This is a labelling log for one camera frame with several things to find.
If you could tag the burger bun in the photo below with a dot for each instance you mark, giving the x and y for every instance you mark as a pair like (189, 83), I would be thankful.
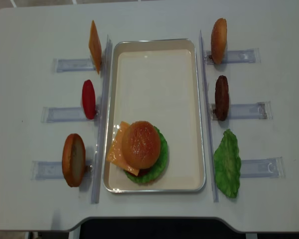
(141, 145)

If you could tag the flat yellow cheese slice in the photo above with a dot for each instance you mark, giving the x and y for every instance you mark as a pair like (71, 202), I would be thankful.
(115, 154)

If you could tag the green lettuce leaf in burger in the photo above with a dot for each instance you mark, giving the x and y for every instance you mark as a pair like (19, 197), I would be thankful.
(151, 174)

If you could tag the standing red tomato slice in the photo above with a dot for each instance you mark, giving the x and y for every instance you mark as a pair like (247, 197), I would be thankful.
(88, 100)

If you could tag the standing brown meat patty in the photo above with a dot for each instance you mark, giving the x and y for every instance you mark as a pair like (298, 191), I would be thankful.
(221, 98)

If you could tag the standing green lettuce leaf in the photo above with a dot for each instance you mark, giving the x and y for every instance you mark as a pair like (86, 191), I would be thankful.
(227, 164)

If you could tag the standing yellow cheese slice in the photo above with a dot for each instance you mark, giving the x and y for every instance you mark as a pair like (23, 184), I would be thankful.
(95, 47)

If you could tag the clear holder for tomato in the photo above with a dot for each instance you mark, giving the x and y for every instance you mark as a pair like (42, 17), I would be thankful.
(71, 114)

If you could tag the clear holder for cheese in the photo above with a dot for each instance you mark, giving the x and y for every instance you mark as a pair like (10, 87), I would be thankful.
(73, 65)

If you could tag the clear holder for lettuce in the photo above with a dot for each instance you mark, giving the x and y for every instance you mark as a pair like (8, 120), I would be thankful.
(263, 168)

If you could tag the white rectangular metal tray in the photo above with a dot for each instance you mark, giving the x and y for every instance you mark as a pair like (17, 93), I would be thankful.
(157, 81)

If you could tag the standing bun cut side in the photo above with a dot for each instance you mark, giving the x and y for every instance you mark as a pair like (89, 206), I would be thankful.
(73, 160)

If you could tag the clear holder for patty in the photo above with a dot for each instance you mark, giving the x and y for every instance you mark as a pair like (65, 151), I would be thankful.
(260, 110)

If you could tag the clear holder for cut bun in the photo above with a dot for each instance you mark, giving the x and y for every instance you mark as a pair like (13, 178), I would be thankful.
(45, 170)

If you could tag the clear holder for buns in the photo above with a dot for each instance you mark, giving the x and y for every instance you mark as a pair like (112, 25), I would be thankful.
(241, 56)

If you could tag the right long clear acrylic rail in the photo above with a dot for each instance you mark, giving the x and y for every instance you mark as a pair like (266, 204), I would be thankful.
(208, 120)

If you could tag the long clear acrylic rail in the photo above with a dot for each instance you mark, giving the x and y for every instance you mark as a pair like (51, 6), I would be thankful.
(208, 120)
(103, 123)

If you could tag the left long clear acrylic rail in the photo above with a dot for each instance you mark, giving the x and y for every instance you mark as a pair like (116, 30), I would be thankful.
(103, 123)

